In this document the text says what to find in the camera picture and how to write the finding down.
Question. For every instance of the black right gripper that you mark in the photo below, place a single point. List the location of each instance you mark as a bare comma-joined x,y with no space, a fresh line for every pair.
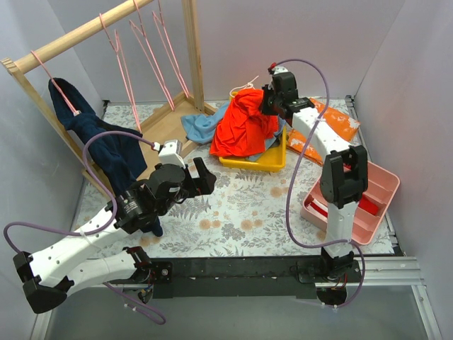
267,100

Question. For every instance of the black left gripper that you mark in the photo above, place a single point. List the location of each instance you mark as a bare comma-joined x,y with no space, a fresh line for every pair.
192,178

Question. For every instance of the orange mesh shorts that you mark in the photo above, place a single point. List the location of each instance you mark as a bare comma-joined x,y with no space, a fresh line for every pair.
243,130

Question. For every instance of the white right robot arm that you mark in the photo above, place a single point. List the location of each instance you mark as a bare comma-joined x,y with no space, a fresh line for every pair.
344,176

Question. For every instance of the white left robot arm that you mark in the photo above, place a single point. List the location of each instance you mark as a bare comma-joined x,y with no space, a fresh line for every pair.
51,275

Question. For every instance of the light blue shorts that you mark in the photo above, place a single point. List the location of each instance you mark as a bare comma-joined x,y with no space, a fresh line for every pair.
201,128

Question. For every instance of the pink hanger with navy garment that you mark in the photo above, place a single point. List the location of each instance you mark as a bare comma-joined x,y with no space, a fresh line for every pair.
74,111

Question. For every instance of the orange worn folded cloth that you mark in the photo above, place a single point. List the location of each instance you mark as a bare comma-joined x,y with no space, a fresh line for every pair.
336,118

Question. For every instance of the wooden clothes rack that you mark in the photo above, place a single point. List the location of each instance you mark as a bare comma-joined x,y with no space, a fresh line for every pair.
34,160

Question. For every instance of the yellow plastic tray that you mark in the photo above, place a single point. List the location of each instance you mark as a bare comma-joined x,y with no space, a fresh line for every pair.
271,160

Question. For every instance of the navy blue garment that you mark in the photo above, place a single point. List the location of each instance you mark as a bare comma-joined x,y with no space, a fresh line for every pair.
120,157

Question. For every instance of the red white cloth in organizer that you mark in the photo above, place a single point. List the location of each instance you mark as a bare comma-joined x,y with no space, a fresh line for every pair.
318,209

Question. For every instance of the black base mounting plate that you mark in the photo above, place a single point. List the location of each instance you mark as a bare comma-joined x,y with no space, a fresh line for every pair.
301,277

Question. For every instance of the pink compartment organizer box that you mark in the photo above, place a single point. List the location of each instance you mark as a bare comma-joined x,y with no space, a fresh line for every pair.
382,186

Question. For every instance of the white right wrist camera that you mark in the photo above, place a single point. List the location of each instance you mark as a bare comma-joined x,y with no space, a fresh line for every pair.
276,69

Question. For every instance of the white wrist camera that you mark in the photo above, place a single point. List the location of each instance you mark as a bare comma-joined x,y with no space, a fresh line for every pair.
169,153
276,69

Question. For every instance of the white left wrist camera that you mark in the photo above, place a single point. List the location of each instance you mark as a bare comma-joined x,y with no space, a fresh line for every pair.
169,153

